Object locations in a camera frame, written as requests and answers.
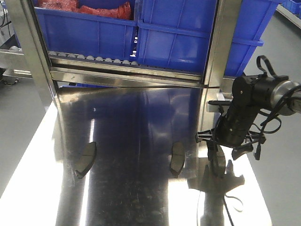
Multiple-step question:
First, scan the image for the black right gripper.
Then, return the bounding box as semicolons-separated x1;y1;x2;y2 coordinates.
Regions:
206;75;260;160

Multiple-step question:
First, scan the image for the dark brake pad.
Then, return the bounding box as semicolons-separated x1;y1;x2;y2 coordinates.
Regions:
74;142;97;179
169;142;185;178
209;145;226;178

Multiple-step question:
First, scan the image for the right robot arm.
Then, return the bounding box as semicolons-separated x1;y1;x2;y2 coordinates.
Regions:
206;74;301;161

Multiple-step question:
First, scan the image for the blue plastic bin right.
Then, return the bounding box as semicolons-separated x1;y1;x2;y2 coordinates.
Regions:
137;0;279;76

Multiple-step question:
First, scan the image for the blue plastic bin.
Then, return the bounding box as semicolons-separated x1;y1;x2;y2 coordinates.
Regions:
137;0;279;76
33;0;137;60

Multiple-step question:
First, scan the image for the blue bins background shelf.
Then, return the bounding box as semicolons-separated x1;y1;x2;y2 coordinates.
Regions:
282;0;301;15

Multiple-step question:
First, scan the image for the red bubble wrap bag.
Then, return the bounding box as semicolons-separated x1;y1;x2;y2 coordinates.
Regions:
37;0;132;20

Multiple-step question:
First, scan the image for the blue plastic bin left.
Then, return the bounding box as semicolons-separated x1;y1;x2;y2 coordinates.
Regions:
33;0;137;60

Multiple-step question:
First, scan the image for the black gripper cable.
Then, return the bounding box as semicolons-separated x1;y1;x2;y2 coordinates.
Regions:
244;55;301;161

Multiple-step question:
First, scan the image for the stainless steel rack frame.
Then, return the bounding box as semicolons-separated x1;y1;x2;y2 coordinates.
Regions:
0;0;250;151

